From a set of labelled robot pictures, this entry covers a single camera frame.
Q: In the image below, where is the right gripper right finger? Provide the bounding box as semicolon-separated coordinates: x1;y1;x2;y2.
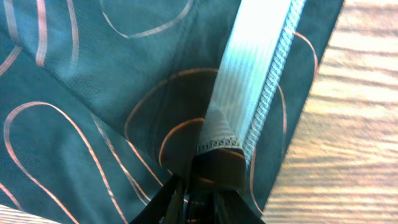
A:
214;190;264;224

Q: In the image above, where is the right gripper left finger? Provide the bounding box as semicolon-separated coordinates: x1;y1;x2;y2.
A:
130;175;185;224

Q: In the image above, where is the black orange patterned t-shirt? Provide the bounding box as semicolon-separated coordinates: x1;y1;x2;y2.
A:
1;0;343;223

